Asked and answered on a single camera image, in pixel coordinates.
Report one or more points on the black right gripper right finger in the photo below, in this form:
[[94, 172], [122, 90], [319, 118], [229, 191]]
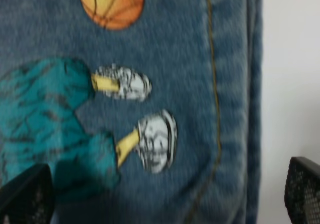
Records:
[[302, 191]]

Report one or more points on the blue children's denim shorts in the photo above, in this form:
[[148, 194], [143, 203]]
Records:
[[146, 111]]

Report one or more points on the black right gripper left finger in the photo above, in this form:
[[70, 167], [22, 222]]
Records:
[[28, 198]]

